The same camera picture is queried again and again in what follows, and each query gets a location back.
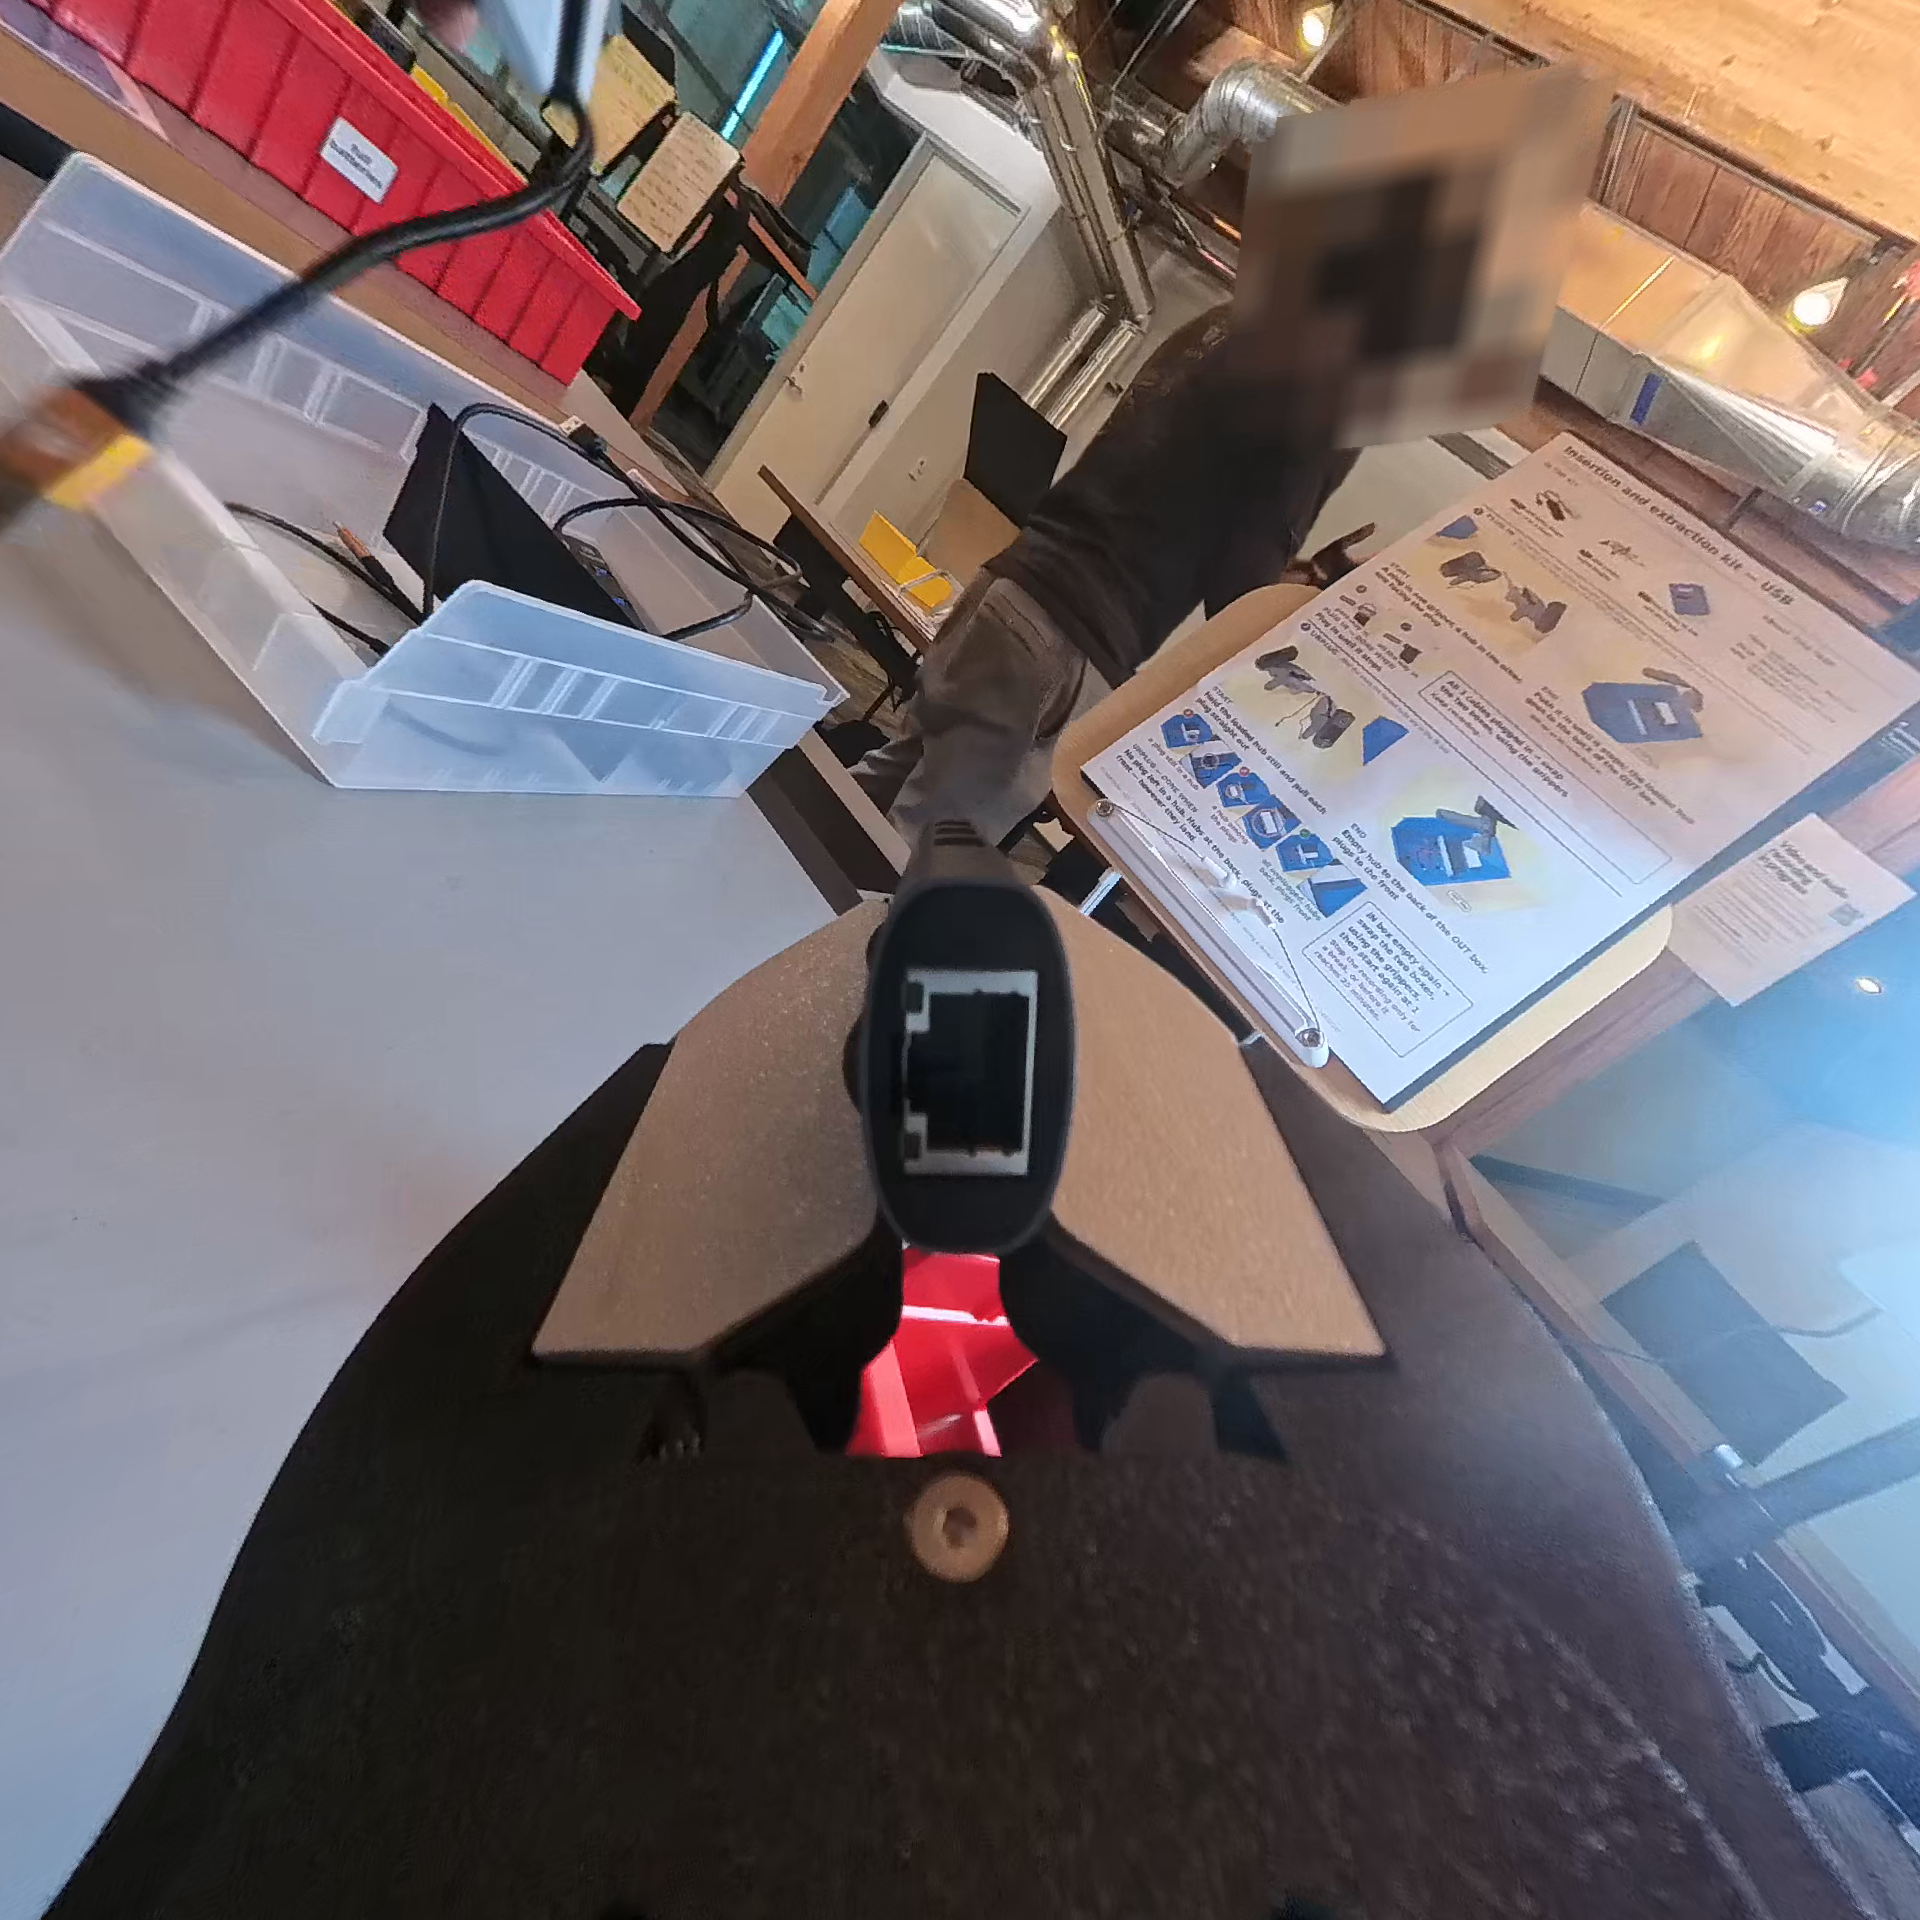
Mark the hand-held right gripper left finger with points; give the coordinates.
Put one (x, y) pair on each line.
(721, 1185)

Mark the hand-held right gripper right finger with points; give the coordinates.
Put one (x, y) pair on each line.
(1202, 1185)

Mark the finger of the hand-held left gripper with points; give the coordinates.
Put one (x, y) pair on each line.
(540, 31)

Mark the grey usb hub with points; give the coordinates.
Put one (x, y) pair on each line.
(969, 1218)

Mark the red plastic bin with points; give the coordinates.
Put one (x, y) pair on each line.
(931, 1350)

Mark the clear plastic bin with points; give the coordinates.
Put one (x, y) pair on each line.
(571, 705)

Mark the whiteboard on stand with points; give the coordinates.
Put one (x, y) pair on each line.
(630, 98)
(682, 182)

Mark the long red divider bin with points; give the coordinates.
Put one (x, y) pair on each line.
(300, 105)

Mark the white poster stand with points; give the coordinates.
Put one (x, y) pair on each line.
(1202, 878)

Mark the black bin divider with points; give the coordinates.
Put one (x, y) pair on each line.
(481, 524)

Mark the instruction poster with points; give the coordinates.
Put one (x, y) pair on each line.
(1501, 675)

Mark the black flat panel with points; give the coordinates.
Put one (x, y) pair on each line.
(1013, 442)

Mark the yellow bin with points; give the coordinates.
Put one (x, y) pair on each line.
(901, 546)

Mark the small paper note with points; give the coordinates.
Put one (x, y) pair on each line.
(1770, 907)

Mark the hanging lamp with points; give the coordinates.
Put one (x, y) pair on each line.
(1815, 302)
(1315, 24)

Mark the wooden post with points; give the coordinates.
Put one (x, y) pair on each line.
(827, 75)

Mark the metal duct pipes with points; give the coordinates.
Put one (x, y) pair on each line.
(1097, 182)

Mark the large metal duct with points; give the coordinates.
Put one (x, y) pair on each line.
(1724, 390)

